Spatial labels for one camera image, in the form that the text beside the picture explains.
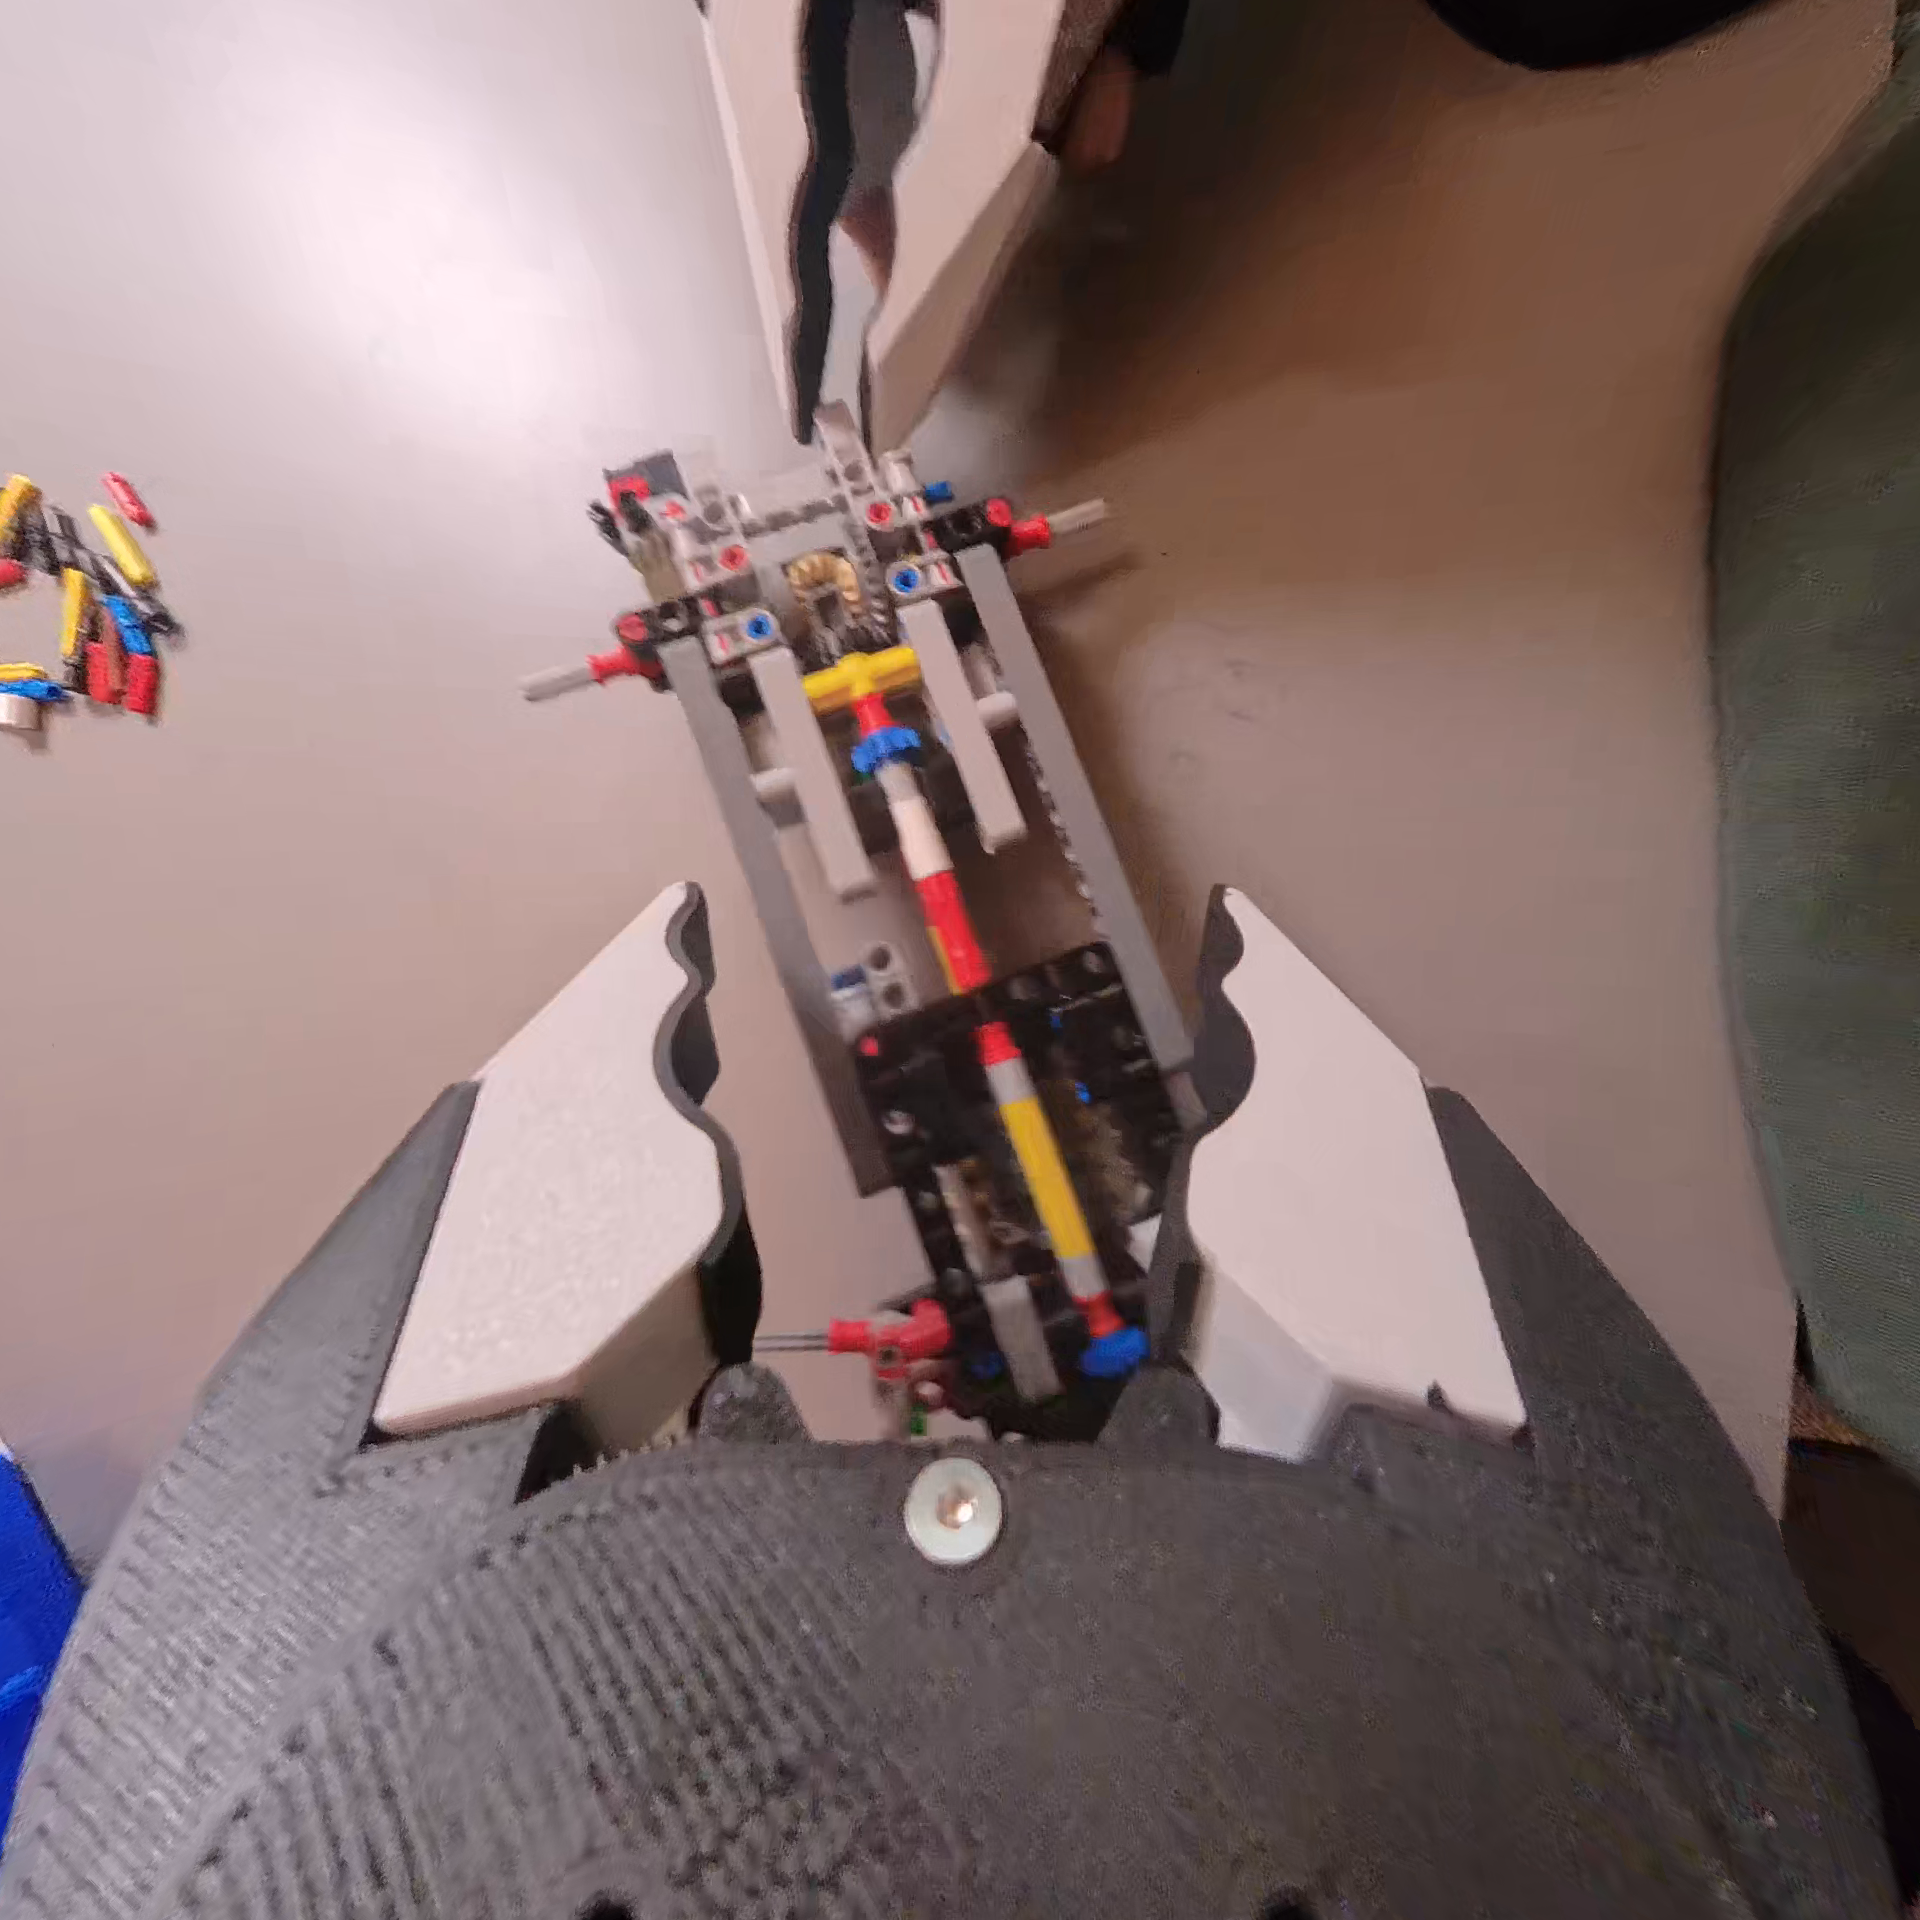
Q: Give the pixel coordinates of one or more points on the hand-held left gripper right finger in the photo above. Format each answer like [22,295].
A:
[1320,1200]

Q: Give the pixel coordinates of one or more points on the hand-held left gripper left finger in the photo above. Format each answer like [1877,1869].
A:
[585,1183]

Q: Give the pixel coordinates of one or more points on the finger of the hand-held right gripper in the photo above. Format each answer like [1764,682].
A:
[969,194]
[765,150]

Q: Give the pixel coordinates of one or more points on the lego car chassis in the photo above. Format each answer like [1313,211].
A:
[938,886]

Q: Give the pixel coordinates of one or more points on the person's right forearm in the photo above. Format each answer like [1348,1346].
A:
[1575,20]

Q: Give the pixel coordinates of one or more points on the pile of loose lego pieces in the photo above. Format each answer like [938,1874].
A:
[83,600]

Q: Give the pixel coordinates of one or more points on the person's right hand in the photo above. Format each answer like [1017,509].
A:
[1102,120]

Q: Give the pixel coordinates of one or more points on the person's green sweatshirt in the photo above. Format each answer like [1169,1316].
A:
[1829,825]

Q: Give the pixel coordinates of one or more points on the blue storage bin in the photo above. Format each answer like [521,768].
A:
[22,1620]

